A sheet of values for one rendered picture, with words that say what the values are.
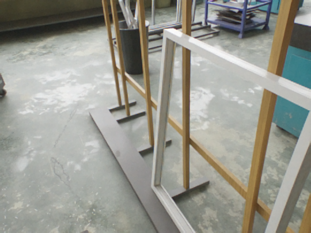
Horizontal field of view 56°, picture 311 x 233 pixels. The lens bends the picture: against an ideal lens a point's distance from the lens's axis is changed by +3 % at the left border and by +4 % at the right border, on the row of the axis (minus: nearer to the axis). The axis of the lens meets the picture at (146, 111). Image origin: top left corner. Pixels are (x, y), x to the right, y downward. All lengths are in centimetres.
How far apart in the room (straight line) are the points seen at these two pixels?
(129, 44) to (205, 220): 298
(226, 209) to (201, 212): 21
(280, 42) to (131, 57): 357
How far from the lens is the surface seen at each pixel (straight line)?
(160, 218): 246
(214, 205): 264
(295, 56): 312
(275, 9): 790
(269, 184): 289
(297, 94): 121
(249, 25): 652
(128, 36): 455
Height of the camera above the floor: 203
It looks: 33 degrees down
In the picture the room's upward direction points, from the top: 5 degrees counter-clockwise
